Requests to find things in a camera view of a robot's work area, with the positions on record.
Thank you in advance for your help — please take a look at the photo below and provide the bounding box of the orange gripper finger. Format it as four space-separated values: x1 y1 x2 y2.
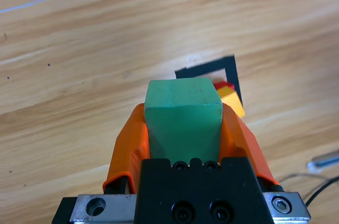
102 103 151 195
217 103 284 194

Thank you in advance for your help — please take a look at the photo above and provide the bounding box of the yellow wooden cube block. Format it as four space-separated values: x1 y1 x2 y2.
216 86 246 118

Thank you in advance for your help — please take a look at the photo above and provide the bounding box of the green wooden cube block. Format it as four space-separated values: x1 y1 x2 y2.
144 77 223 162

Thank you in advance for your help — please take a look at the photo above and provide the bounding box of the red wooden cube block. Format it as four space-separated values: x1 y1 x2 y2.
213 80 236 91

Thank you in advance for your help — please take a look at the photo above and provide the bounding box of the black tape square outline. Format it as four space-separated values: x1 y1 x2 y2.
174 54 244 108

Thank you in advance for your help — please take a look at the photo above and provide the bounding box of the aluminium extrusion rail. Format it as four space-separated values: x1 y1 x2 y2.
306 149 339 173

